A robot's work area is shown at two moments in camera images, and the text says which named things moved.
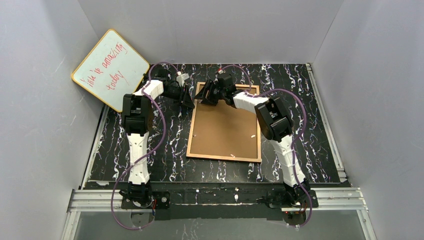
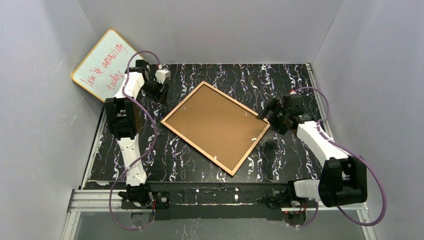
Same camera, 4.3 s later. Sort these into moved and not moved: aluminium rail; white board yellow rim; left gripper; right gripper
Moved: right gripper; left gripper
Not moved: aluminium rail; white board yellow rim
